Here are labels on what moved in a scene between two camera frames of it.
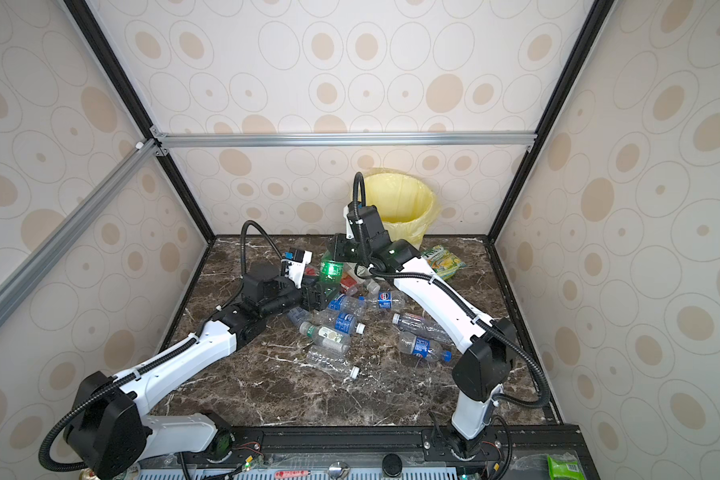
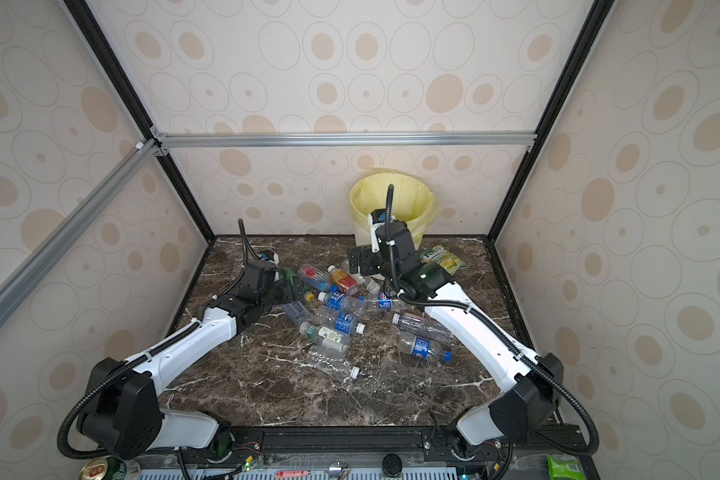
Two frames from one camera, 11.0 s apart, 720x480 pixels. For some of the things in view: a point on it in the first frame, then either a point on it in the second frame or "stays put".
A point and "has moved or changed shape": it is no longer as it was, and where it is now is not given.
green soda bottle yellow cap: [331, 272] has moved or changed shape
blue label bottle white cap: [345, 303] stays put
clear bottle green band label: [326, 336] stays put
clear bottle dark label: [423, 326] stays put
